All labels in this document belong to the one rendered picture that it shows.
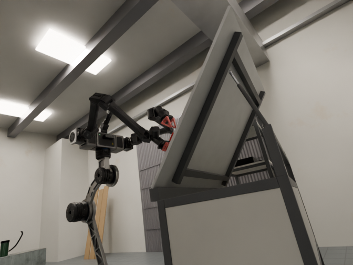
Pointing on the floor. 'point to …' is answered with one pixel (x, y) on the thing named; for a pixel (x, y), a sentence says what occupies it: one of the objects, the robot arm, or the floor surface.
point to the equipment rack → (256, 130)
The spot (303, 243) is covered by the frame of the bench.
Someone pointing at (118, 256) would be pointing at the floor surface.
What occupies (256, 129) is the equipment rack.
